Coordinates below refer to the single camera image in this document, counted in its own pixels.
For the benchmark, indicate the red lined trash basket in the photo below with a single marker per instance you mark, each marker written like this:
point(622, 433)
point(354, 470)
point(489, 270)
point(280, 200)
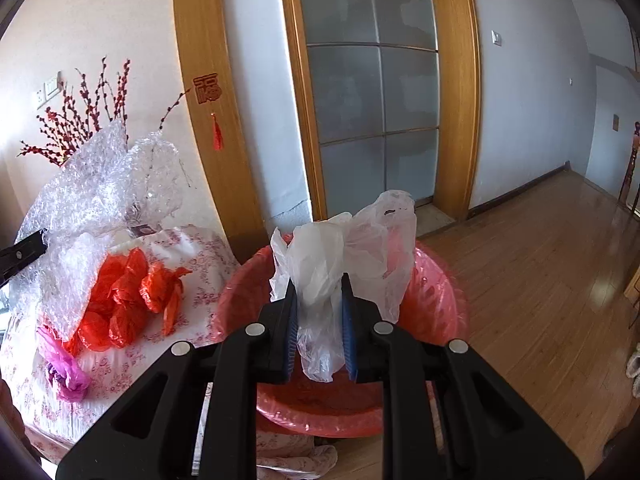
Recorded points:
point(433, 310)

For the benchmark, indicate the magenta plastic bag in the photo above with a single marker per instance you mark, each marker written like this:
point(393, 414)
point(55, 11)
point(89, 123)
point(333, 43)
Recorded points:
point(69, 382)

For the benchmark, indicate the frosted glass sliding door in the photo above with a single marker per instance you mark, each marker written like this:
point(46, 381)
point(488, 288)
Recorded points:
point(374, 73)

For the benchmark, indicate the red berry branch bouquet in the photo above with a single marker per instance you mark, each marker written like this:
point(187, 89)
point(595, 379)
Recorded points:
point(69, 128)

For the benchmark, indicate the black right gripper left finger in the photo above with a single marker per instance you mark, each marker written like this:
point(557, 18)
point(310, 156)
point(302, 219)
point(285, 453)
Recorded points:
point(192, 413)

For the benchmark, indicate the white wall socket plate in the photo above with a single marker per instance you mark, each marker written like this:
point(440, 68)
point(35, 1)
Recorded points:
point(49, 89)

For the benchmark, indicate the white translucent plastic bag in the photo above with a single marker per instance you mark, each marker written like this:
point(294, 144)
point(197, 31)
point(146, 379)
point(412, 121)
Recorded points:
point(374, 247)

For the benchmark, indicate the red plastic bag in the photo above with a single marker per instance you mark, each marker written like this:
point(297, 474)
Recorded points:
point(129, 292)

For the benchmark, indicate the clear bubble wrap sheet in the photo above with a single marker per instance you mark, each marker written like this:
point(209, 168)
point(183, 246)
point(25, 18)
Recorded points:
point(106, 188)

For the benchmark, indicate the white wall light switch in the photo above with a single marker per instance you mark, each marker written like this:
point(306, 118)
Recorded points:
point(496, 38)

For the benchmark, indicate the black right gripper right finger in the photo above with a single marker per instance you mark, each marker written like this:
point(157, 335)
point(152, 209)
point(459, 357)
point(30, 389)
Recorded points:
point(447, 414)

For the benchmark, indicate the red tasselled Chinese knot ornament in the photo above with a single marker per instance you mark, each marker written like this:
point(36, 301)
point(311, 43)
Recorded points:
point(208, 90)

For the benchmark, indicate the floral white tablecloth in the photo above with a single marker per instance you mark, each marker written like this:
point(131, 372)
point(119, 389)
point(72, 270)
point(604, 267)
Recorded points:
point(53, 426)

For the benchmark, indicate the wooden stair railing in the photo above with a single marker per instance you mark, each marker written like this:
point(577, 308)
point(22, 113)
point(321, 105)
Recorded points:
point(624, 190)

